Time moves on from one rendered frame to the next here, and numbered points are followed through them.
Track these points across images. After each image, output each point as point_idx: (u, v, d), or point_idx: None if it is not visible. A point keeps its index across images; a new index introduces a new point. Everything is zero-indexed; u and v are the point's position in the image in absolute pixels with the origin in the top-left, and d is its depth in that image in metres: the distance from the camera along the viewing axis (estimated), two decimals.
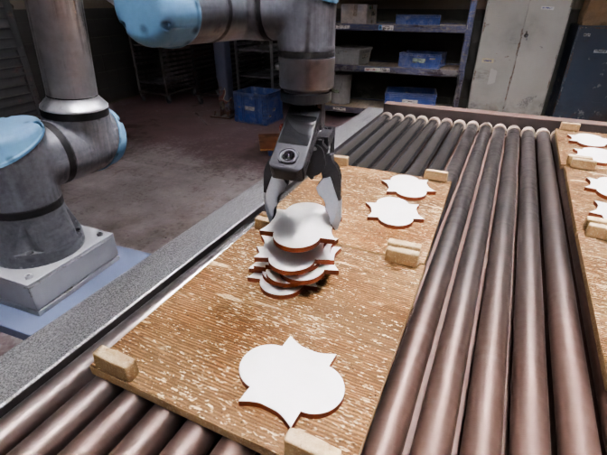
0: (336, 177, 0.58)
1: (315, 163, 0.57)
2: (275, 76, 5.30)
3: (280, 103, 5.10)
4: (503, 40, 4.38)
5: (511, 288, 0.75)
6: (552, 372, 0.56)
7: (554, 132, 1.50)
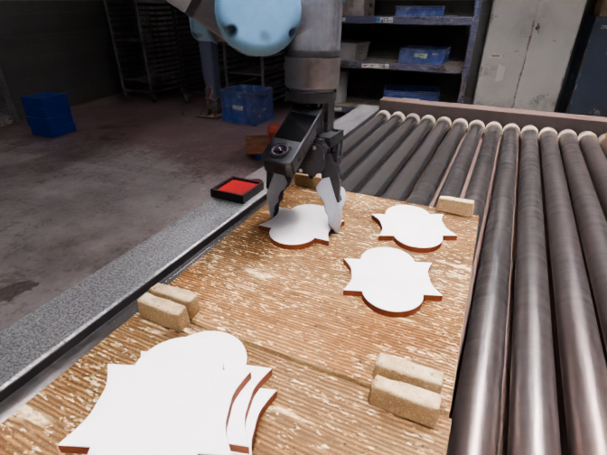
0: (335, 178, 0.58)
1: (314, 162, 0.57)
2: (266, 73, 4.94)
3: (271, 102, 4.73)
4: (513, 32, 4.02)
5: None
6: None
7: (602, 136, 1.14)
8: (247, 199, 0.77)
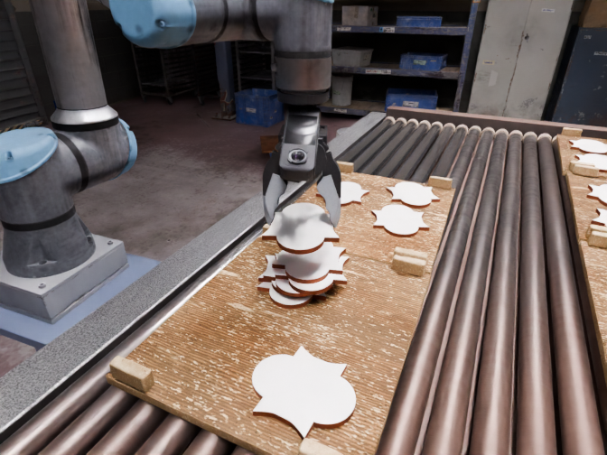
0: (337, 174, 0.59)
1: (316, 162, 0.58)
2: None
3: (281, 105, 5.11)
4: (504, 41, 4.40)
5: (516, 296, 0.77)
6: (557, 381, 0.57)
7: (555, 137, 1.51)
8: (301, 180, 1.14)
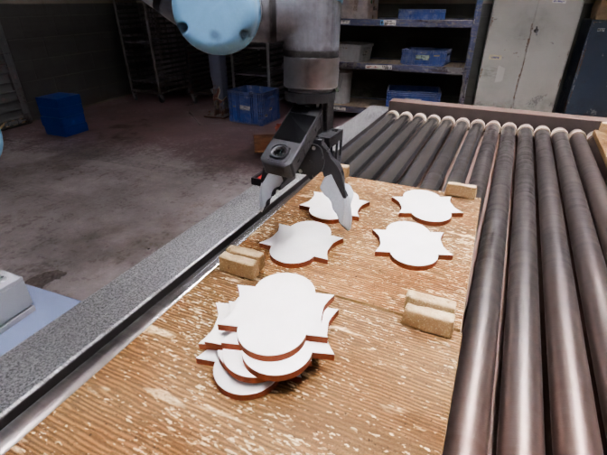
0: (337, 173, 0.57)
1: (314, 163, 0.57)
2: (272, 74, 5.07)
3: (277, 102, 4.87)
4: (512, 35, 4.16)
5: None
6: None
7: (591, 134, 1.27)
8: (283, 186, 0.90)
